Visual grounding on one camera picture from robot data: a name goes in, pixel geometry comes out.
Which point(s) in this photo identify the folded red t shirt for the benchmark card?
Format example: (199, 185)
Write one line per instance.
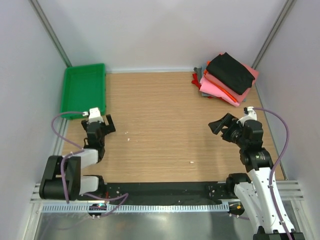
(195, 81)

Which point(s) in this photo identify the aluminium frame rail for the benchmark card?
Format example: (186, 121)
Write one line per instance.
(288, 190)

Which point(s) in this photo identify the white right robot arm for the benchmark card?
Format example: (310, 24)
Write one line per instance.
(256, 189)

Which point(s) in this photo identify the folded salmon pink t shirt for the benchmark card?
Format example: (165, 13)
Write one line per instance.
(239, 98)

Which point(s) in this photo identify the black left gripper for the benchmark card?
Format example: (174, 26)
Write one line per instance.
(109, 128)

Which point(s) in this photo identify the folded orange t shirt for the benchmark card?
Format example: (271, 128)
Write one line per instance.
(221, 88)

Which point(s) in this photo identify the folded light pink t shirt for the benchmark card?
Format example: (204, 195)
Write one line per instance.
(210, 89)

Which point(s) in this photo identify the black t shirt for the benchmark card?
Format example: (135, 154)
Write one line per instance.
(231, 73)

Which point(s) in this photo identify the right aluminium corner post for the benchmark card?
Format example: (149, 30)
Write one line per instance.
(283, 14)

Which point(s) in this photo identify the aluminium corner post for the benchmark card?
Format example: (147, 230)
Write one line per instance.
(283, 14)
(50, 31)

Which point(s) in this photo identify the green plastic bin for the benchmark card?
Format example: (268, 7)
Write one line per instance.
(84, 87)

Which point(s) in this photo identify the folded grey t shirt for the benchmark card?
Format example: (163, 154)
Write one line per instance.
(200, 71)

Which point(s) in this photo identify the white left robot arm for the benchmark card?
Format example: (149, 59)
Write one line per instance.
(62, 178)

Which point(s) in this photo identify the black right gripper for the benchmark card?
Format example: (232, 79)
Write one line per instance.
(229, 120)

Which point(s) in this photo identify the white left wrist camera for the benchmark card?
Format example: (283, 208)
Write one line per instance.
(93, 113)

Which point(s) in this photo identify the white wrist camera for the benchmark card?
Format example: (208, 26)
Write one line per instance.
(249, 114)
(93, 113)

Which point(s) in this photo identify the left aluminium corner post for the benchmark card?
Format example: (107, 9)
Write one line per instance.
(50, 31)

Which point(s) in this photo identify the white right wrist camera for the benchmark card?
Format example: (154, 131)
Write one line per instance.
(249, 114)

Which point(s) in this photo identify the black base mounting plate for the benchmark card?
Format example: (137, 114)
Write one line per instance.
(147, 193)

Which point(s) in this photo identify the white slotted cable duct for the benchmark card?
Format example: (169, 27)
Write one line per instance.
(100, 209)

